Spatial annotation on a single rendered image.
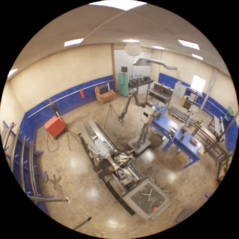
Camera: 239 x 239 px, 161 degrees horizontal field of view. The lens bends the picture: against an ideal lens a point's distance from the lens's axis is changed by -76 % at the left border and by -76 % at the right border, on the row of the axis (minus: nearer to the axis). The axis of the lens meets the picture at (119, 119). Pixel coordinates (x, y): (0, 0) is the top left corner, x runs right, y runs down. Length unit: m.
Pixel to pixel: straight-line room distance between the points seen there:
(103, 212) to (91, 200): 0.51
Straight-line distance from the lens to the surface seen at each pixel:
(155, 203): 1.42
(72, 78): 4.75
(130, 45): 3.90
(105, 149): 1.69
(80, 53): 4.78
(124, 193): 1.36
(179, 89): 7.22
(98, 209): 2.83
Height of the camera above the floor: 2.65
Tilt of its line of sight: 44 degrees down
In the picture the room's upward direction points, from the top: 3 degrees counter-clockwise
